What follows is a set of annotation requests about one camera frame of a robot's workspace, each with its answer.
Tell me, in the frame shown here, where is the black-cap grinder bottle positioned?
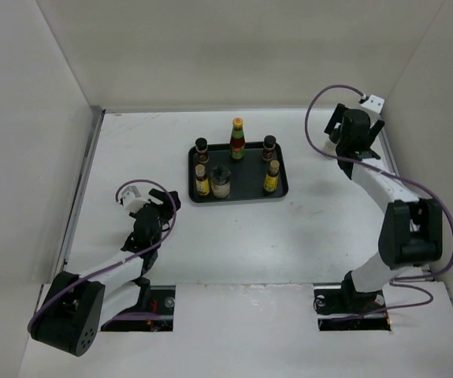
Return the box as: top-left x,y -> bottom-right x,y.
210,165 -> 231,199
322,135 -> 337,158

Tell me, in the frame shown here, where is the yellow-label brown bottle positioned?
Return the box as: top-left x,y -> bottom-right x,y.
195,164 -> 210,197
263,160 -> 280,194

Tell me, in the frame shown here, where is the small spice jar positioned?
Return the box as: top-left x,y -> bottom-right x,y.
195,137 -> 209,165
262,135 -> 277,161

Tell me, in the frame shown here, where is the red sauce bottle yellow cap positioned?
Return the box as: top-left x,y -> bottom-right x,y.
230,117 -> 245,161

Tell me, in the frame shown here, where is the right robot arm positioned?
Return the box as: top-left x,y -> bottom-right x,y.
325,104 -> 443,312

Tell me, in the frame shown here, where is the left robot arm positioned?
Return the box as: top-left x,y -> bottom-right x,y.
28,187 -> 181,357

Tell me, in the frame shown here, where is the black plastic tray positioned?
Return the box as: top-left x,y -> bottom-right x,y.
188,141 -> 289,203

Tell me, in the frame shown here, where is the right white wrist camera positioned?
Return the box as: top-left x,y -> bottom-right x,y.
359,94 -> 385,117

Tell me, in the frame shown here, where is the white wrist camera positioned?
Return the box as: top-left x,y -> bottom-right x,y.
359,94 -> 385,117
119,185 -> 148,213

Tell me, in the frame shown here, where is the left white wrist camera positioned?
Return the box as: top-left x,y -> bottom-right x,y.
119,185 -> 148,213

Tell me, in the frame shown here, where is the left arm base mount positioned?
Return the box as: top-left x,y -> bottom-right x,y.
98,277 -> 176,332

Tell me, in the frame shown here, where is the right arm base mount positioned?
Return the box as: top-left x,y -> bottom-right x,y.
313,285 -> 391,332

